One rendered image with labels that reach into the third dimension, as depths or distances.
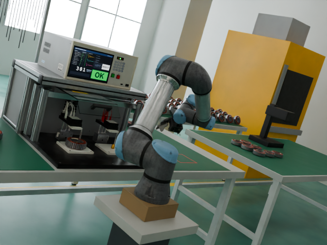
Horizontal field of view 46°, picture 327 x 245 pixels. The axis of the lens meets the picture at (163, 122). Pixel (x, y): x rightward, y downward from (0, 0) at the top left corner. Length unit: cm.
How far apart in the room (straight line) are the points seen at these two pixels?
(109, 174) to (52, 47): 82
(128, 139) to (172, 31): 470
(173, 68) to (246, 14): 672
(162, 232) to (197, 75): 68
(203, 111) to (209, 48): 692
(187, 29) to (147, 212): 480
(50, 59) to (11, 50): 638
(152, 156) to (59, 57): 94
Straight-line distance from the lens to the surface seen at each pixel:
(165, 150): 153
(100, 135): 234
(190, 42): 621
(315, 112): 717
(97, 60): 220
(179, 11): 620
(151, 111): 165
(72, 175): 188
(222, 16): 880
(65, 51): 218
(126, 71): 232
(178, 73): 173
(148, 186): 157
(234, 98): 576
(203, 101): 185
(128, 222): 152
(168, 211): 163
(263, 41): 567
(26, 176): 178
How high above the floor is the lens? 141
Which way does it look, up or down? 10 degrees down
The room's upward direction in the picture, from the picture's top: 16 degrees clockwise
